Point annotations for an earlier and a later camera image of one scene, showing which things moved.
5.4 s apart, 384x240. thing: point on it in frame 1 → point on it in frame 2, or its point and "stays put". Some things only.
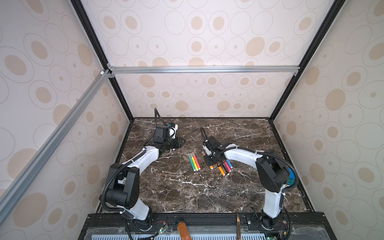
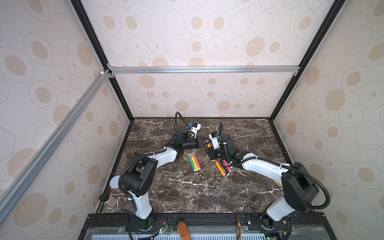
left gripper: x=178 y=143 → x=199 y=142
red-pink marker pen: x=227 y=165 stays put
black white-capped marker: x=225 y=168 stays put
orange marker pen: x=221 y=170 stays put
